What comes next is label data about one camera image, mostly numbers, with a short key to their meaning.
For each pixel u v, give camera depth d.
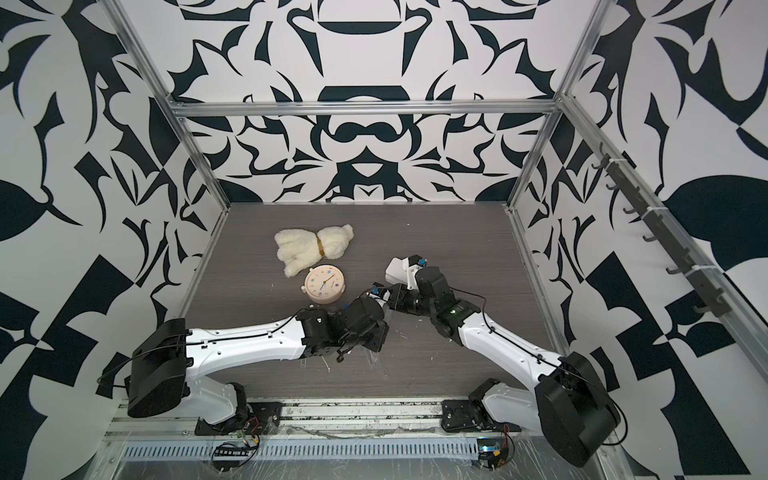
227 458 0.72
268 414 0.74
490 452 0.71
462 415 0.75
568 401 0.41
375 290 0.70
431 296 0.63
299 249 0.95
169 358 0.46
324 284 0.95
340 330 0.58
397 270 0.97
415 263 0.76
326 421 0.75
